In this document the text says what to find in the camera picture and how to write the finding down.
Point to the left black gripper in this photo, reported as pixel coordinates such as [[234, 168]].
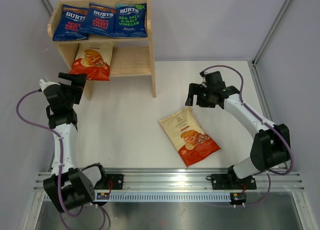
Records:
[[78, 80]]

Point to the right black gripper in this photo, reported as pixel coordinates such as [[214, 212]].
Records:
[[195, 89]]

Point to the cassava chips bag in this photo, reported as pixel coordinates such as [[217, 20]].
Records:
[[188, 137], [94, 60]]

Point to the blue Burts chilli bag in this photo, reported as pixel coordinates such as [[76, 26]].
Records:
[[68, 29]]

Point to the Burts sea salt vinegar bag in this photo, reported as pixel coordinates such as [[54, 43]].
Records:
[[130, 21]]

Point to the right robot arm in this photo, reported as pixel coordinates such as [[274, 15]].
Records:
[[271, 142]]

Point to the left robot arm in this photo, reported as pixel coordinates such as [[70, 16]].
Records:
[[68, 187]]

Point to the wooden two-tier shelf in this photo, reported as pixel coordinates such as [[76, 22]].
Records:
[[131, 57]]

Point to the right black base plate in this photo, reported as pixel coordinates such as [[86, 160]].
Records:
[[221, 182]]

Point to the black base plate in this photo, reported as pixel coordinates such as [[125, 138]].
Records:
[[221, 182], [110, 181]]

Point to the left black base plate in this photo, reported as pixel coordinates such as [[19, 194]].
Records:
[[110, 181]]

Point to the white slotted cable duct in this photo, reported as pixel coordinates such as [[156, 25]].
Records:
[[167, 197]]

